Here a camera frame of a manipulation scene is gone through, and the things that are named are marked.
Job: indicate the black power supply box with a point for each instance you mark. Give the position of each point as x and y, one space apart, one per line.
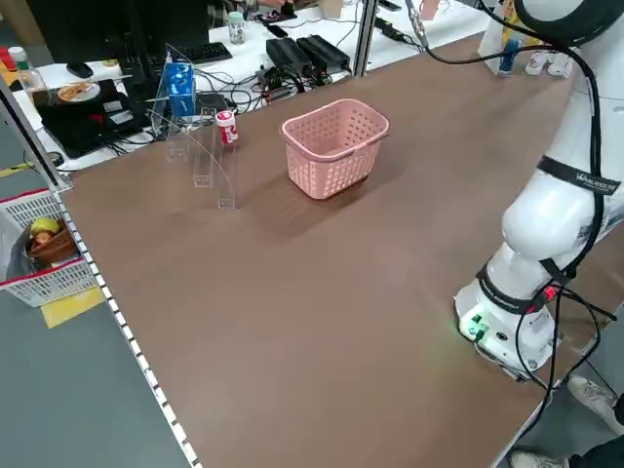
287 53
324 51

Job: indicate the black phone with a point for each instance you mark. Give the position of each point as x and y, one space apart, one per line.
277 30

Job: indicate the person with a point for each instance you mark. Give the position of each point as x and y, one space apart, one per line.
592 395

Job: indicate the black power strip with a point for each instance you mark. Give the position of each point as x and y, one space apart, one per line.
389 29

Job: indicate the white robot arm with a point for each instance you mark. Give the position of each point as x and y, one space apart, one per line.
546 219

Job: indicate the tumbler with green lid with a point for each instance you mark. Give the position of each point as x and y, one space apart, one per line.
237 29

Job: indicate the blue bottle white cap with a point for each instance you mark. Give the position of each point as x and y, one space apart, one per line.
508 57

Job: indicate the cardboard box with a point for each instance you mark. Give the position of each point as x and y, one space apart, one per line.
331 7

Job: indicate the white bottle pink cap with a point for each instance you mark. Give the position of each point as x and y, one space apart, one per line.
560 66
537 62

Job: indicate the yellow floor sheet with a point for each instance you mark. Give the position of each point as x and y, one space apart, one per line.
70 308

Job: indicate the brown bowl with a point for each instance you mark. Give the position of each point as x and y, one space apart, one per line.
53 246

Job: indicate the aluminium frame post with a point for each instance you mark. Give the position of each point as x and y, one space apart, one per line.
365 34

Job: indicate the black keyboard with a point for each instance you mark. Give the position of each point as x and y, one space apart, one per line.
205 52

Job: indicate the pink plastic basket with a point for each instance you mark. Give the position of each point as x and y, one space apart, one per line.
331 161

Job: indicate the small red white bottle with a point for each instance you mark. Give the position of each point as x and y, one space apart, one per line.
226 128

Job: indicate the clear bottle white cap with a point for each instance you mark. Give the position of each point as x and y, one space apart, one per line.
30 80

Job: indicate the yellow drink bottle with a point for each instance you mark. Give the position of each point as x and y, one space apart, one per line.
511 27
529 41

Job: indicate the red cap jar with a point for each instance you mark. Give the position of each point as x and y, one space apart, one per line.
6 58

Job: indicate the black tape roll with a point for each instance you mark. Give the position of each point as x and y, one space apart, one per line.
56 158

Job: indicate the blue milk carton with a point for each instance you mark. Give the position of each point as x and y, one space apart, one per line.
180 90

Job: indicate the black computer monitor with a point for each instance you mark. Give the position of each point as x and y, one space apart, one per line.
97 24

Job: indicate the pink box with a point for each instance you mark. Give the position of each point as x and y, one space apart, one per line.
434 9

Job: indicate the white basket red rim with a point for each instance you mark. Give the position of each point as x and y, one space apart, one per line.
49 287

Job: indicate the black flat case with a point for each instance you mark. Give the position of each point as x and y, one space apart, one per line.
83 127

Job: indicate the black computer mouse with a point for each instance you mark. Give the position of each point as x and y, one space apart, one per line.
80 69

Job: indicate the yellow fruit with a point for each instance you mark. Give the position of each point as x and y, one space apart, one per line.
45 225

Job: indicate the aluminium frame rail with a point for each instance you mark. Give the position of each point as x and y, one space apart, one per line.
34 141

